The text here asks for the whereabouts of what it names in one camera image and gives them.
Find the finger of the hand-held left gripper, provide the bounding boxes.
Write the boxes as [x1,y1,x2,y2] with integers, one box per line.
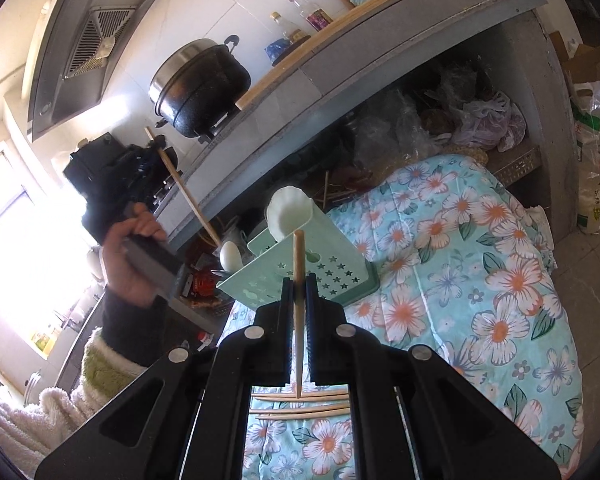
[130,162,175,188]
[139,141,178,167]

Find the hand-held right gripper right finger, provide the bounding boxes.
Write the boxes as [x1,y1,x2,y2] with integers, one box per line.
[305,272,563,480]

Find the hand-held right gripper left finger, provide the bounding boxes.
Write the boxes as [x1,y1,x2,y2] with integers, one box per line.
[34,272,298,480]

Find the long wooden chopstick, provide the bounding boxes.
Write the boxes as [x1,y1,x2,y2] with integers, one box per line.
[292,230,306,398]
[256,409,351,420]
[250,406,351,415]
[145,127,222,250]
[257,393,350,404]
[254,389,350,399]

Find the green plastic utensil holder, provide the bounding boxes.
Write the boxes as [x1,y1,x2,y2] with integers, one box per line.
[217,205,381,308]

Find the round white ceramic spoon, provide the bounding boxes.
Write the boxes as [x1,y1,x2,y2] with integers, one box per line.
[219,241,243,271]

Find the scalloped white ceramic spoon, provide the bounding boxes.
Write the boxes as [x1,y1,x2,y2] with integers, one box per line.
[265,186,313,241]

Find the person's left forearm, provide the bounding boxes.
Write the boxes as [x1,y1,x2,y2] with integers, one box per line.
[0,285,171,476]

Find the person's left hand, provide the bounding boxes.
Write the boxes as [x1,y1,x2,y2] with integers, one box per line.
[100,202,171,308]

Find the black cooking pot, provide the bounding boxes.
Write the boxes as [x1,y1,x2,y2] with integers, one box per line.
[149,35,253,138]

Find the red snack packets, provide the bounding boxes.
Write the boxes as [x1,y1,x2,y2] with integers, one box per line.
[187,267,231,306]

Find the kitchen window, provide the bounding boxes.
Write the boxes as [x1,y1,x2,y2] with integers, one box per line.
[0,147,96,361]

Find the steel range hood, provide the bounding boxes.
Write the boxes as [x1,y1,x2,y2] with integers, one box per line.
[27,0,181,143]

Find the floral light blue blanket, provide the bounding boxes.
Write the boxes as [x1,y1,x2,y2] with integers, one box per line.
[225,154,583,480]

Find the yellow cap sauce bottle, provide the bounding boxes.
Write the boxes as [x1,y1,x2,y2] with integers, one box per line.
[270,10,311,46]

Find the purple label sauce bottle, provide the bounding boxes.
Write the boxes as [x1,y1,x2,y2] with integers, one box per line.
[286,0,333,32]

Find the wooden cutting board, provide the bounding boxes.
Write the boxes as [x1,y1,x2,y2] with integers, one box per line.
[235,0,443,111]

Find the crumpled clear plastic bag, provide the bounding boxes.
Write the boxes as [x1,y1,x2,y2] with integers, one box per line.
[355,87,456,161]

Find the grey concrete kitchen counter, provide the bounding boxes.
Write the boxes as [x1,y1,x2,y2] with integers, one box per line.
[157,0,581,261]

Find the metal shelf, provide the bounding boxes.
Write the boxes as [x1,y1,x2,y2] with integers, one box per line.
[490,145,543,178]

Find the translucent plastic bag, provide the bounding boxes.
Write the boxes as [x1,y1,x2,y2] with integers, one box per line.
[452,92,526,153]

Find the white plastic bag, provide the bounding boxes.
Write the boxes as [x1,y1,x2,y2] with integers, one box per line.
[570,80,600,236]

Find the cardboard box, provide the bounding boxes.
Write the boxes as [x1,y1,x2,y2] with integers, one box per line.
[550,32,600,106]

